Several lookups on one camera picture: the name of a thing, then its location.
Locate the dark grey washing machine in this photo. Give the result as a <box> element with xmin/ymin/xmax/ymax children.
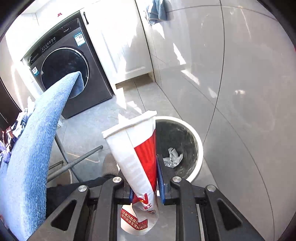
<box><xmin>28</xmin><ymin>19</ymin><xmax>114</xmax><ymax>120</ymax></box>

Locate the pile of mixed clothes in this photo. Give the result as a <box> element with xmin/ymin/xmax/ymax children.
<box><xmin>0</xmin><ymin>109</ymin><xmax>35</xmax><ymax>167</ymax></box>

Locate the hanging blue denim cloth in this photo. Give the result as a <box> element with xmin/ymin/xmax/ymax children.
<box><xmin>146</xmin><ymin>0</ymin><xmax>168</xmax><ymax>25</ymax></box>

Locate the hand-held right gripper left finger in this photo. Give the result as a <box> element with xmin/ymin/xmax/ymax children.
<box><xmin>28</xmin><ymin>171</ymin><xmax>135</xmax><ymax>241</ymax></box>

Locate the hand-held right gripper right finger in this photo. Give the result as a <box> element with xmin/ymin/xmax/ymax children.
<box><xmin>157</xmin><ymin>154</ymin><xmax>266</xmax><ymax>241</ymax></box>

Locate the white cabinet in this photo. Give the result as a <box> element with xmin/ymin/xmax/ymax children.
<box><xmin>80</xmin><ymin>0</ymin><xmax>155</xmax><ymax>85</ymax></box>

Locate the blue towel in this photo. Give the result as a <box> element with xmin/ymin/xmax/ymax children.
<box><xmin>0</xmin><ymin>71</ymin><xmax>85</xmax><ymax>241</ymax></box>

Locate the crumpled white paper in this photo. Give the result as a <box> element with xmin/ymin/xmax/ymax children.
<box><xmin>163</xmin><ymin>147</ymin><xmax>184</xmax><ymax>168</ymax></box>

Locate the white round waste bin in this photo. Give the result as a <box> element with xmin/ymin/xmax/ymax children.
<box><xmin>154</xmin><ymin>116</ymin><xmax>204</xmax><ymax>183</ymax></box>

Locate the white red toothpaste tube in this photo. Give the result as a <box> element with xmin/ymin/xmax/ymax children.
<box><xmin>102</xmin><ymin>111</ymin><xmax>160</xmax><ymax>236</ymax></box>

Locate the grey slipper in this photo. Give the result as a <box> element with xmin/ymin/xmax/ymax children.
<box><xmin>102</xmin><ymin>154</ymin><xmax>119</xmax><ymax>178</ymax></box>

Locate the grey metal table frame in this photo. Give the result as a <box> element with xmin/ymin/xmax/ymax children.
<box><xmin>47</xmin><ymin>119</ymin><xmax>103</xmax><ymax>184</ymax></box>

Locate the dark refrigerator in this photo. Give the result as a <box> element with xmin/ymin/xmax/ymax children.
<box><xmin>0</xmin><ymin>76</ymin><xmax>23</xmax><ymax>130</ymax></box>

